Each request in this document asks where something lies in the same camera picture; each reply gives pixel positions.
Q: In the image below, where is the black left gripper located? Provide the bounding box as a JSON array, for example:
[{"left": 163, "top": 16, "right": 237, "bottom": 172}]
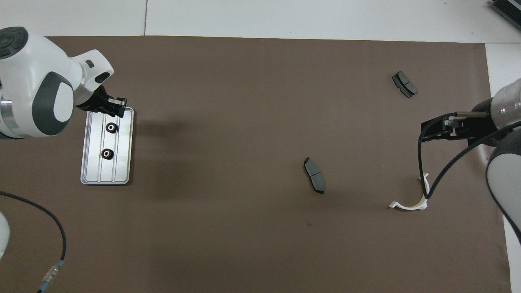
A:
[{"left": 75, "top": 85, "right": 128, "bottom": 119}]

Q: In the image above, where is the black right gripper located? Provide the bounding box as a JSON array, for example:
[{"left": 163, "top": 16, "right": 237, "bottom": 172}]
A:
[{"left": 421, "top": 110, "right": 499, "bottom": 147}]

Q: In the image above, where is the silver metal tray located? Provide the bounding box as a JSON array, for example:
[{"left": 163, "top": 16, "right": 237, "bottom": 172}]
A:
[{"left": 80, "top": 107, "right": 134, "bottom": 186}]

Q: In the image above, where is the dark grey brake pad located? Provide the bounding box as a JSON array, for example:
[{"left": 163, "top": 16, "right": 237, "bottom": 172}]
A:
[
  {"left": 304, "top": 157, "right": 326, "bottom": 195},
  {"left": 392, "top": 71, "right": 418, "bottom": 99}
]

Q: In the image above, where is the grey ribbed device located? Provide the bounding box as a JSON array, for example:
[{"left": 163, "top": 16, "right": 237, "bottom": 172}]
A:
[{"left": 490, "top": 0, "right": 521, "bottom": 21}]

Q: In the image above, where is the brown table mat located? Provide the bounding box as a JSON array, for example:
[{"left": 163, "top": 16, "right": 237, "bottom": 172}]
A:
[{"left": 0, "top": 36, "right": 512, "bottom": 293}]

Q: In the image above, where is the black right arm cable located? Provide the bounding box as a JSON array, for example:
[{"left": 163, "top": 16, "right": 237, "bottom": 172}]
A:
[{"left": 418, "top": 112, "right": 521, "bottom": 200}]

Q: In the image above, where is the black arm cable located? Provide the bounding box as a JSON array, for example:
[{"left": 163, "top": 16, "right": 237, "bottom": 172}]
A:
[
  {"left": 418, "top": 112, "right": 521, "bottom": 200},
  {"left": 0, "top": 191, "right": 67, "bottom": 293}
]

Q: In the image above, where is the white curved plastic bracket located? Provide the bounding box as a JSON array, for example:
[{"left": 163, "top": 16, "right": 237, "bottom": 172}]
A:
[{"left": 389, "top": 173, "right": 430, "bottom": 211}]

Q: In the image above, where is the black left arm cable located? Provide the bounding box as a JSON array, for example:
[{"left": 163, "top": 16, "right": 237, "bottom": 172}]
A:
[{"left": 0, "top": 191, "right": 67, "bottom": 293}]

